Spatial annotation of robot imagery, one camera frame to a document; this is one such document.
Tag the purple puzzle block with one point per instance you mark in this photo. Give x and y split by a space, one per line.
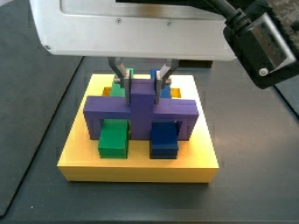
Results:
142 112

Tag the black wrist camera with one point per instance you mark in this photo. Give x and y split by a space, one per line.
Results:
260 48

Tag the green bar block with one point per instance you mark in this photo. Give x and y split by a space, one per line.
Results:
114 139

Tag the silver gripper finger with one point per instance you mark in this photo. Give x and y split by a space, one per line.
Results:
162 77
123 76

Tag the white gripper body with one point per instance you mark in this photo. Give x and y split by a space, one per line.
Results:
131 30

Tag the yellow slotted board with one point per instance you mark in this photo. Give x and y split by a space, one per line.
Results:
195 166

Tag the blue bar block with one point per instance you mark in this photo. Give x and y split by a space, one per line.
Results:
163 146

